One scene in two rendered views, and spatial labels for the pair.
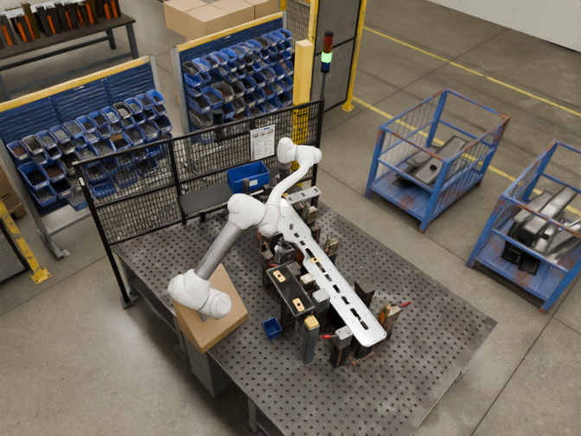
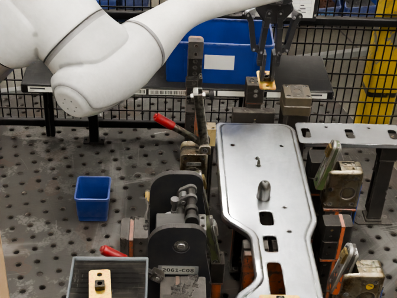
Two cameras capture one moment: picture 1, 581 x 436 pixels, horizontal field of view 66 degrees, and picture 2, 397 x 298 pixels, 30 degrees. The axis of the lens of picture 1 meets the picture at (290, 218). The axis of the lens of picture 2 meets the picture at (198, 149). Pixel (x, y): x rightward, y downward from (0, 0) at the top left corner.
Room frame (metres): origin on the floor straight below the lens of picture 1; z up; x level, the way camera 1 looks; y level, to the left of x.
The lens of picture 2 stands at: (0.97, -0.52, 2.12)
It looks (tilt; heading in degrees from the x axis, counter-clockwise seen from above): 35 degrees down; 28
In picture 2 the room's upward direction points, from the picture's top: 3 degrees clockwise
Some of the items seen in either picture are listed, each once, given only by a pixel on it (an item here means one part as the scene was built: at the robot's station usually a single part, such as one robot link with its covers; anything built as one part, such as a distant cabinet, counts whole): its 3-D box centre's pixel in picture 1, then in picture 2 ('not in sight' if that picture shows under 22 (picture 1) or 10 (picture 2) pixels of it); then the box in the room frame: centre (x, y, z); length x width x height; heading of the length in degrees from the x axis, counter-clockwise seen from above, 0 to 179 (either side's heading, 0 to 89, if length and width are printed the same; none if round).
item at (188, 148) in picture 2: (264, 235); (191, 202); (2.29, 0.20, 0.88); 0.07 x 0.06 x 0.35; 121
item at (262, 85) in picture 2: not in sight; (266, 78); (2.38, 0.06, 1.25); 0.08 x 0.04 x 0.01; 32
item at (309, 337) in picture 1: (309, 343); not in sight; (1.39, -0.16, 0.92); 0.08 x 0.08 x 0.44; 31
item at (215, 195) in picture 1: (235, 189); (178, 73); (2.64, 0.45, 1.02); 0.90 x 0.22 x 0.03; 121
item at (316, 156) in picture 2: (298, 218); (318, 197); (2.54, -0.07, 0.84); 0.11 x 0.10 x 0.28; 121
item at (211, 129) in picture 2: not in sight; (205, 181); (2.38, 0.20, 0.88); 0.04 x 0.04 x 0.36; 31
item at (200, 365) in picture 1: (213, 349); not in sight; (1.62, 0.51, 0.33); 0.31 x 0.31 x 0.66; 47
